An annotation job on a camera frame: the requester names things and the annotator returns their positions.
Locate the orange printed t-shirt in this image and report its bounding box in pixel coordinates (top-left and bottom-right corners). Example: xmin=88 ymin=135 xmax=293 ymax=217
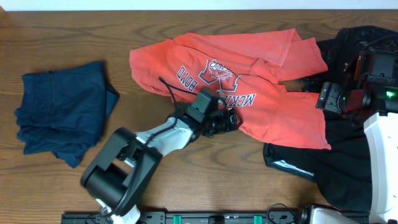
xmin=129 ymin=29 xmax=330 ymax=149

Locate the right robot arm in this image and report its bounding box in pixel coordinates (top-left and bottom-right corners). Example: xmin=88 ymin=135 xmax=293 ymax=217
xmin=316 ymin=49 xmax=397 ymax=223

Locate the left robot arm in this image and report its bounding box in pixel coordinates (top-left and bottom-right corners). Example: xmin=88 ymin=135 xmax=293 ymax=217
xmin=80 ymin=107 xmax=243 ymax=223

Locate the black patterned garment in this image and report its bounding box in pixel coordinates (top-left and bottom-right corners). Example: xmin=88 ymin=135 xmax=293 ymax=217
xmin=298 ymin=26 xmax=397 ymax=93

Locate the black garment with white stripe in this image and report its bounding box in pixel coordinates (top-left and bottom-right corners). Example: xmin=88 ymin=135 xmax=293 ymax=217
xmin=263 ymin=111 xmax=373 ymax=212

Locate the folded navy blue garment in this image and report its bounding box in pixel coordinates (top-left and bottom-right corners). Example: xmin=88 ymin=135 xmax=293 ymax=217
xmin=15 ymin=61 xmax=119 ymax=168

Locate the black mounting rail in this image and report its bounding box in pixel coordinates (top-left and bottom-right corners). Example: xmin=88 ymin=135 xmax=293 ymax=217
xmin=61 ymin=203 xmax=373 ymax=224

